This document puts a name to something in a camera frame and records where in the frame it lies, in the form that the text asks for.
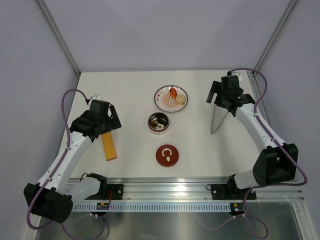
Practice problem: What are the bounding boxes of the metal food tongs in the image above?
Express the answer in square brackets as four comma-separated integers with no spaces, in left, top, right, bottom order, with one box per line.
[210,104,229,135]

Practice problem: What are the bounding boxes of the brown fried food piece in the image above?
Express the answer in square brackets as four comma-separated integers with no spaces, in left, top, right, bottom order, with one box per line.
[149,119,159,128]

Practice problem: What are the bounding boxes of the steel lunch box bowl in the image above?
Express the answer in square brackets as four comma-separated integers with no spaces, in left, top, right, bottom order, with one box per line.
[147,112,170,135]

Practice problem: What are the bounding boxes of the white tofu cube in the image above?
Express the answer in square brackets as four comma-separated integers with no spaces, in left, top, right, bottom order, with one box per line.
[155,123,166,131]

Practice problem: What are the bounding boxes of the black seaweed piece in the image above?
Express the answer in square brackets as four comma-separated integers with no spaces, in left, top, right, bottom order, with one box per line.
[158,118,168,126]

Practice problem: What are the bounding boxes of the red lunch box lid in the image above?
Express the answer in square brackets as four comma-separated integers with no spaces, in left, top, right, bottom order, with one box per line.
[155,144,179,168]

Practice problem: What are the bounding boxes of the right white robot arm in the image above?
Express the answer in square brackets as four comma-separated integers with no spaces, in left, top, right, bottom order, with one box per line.
[206,72,299,200]

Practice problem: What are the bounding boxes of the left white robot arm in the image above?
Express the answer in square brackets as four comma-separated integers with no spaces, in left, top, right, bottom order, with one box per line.
[23,99,122,224]

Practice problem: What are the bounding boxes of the yellow wooden block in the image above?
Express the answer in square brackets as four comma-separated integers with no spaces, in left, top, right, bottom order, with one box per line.
[101,132,117,162]

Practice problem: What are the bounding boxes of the round white bun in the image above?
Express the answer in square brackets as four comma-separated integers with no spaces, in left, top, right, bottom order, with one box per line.
[175,94,187,105]

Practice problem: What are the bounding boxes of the orange carrot piece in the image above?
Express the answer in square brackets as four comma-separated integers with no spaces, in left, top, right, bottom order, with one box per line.
[169,87,178,99]

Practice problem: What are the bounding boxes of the white patterned plate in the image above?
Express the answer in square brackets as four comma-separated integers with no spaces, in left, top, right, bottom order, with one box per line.
[153,85,189,113]

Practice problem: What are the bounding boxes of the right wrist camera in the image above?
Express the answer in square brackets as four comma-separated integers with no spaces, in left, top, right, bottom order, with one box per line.
[232,71,243,81]

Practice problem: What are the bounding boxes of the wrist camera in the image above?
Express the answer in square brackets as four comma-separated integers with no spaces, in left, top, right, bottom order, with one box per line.
[232,71,243,81]
[90,94,102,101]

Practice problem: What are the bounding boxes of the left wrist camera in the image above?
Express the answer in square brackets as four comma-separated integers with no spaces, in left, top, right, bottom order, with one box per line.
[90,94,102,101]

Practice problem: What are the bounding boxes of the right side aluminium rail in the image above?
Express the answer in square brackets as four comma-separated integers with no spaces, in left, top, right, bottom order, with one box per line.
[245,69,295,186]

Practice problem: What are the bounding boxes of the aluminium rail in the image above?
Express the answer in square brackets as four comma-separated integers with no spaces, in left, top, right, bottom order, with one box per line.
[245,69,295,186]
[107,177,305,203]

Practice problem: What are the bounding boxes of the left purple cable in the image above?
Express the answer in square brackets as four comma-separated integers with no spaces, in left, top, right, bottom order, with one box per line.
[26,89,111,238]

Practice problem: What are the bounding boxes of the purple cable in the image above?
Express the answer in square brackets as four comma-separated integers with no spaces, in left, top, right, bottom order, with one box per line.
[26,89,111,238]
[199,67,309,237]

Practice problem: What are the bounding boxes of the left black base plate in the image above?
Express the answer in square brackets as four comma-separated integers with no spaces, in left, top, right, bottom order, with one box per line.
[85,183,124,200]

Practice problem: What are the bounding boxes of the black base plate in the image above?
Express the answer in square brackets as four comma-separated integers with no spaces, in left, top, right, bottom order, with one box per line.
[85,183,124,200]
[205,184,249,201]

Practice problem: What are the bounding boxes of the aluminium front rail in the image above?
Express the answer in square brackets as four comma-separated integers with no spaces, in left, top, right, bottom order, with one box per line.
[107,177,305,203]

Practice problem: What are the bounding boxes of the perforated cable tray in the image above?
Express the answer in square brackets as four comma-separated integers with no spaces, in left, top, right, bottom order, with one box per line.
[72,201,231,213]

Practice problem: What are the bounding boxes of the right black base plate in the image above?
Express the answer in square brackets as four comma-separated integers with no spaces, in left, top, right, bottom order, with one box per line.
[205,184,249,201]

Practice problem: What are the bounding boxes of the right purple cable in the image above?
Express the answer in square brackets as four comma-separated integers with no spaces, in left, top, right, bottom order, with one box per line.
[199,67,309,237]

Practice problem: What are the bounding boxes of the left aluminium frame post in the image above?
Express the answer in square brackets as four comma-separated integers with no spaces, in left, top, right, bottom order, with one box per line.
[34,0,81,79]

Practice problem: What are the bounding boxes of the aluminium frame post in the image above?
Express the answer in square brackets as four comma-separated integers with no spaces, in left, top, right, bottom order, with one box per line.
[34,0,81,79]
[254,0,300,71]

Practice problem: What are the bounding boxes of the right aluminium frame post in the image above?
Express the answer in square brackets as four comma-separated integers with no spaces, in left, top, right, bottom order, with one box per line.
[254,0,300,71]

